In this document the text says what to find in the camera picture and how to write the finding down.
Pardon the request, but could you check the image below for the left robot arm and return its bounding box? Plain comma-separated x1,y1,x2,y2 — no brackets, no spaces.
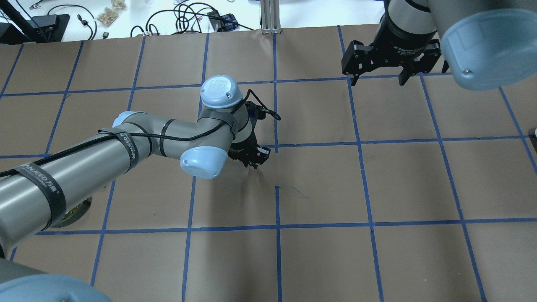
1,75,280,302

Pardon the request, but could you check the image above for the black camera stand base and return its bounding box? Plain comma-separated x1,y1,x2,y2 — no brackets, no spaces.
0,15,70,45

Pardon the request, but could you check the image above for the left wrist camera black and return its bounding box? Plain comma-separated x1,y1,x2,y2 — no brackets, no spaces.
244,101,266,123

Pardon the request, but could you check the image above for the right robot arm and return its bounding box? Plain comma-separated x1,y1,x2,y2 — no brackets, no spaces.
341,0,537,91

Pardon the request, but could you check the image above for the aluminium frame post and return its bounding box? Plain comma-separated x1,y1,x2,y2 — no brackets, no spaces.
259,0,282,35

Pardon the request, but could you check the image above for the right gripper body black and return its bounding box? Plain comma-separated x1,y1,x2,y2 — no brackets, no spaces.
341,17,441,76

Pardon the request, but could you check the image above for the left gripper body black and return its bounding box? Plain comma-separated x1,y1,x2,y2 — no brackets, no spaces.
227,134,271,166

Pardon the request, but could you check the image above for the curved brake shoe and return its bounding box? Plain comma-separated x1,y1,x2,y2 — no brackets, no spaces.
51,196,93,228

